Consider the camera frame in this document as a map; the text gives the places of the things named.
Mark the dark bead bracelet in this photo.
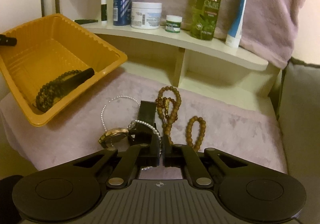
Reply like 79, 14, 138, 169
35, 69, 83, 113

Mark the white pearl necklace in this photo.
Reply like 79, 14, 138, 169
100, 95, 162, 172

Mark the small brown bead bracelet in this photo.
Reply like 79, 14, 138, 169
185, 116, 207, 153

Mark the long brown bead necklace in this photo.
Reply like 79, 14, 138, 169
154, 85, 182, 145

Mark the orange plastic tray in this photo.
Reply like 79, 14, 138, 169
1, 13, 127, 126

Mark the dark flat packet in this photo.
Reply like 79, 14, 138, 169
74, 19, 98, 25

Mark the green white lip balm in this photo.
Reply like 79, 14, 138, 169
100, 0, 107, 26

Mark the cream wooden shelf unit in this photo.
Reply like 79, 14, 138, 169
41, 0, 279, 115

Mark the large white cream jar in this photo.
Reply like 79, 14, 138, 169
131, 2, 162, 30

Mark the small green white jar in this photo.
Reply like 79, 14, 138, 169
165, 15, 182, 34

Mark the blue white tube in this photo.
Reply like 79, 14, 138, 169
225, 0, 247, 48

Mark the grey cushion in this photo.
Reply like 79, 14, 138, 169
277, 58, 319, 223

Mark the green olive oil bottle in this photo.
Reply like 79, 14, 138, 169
190, 0, 221, 41

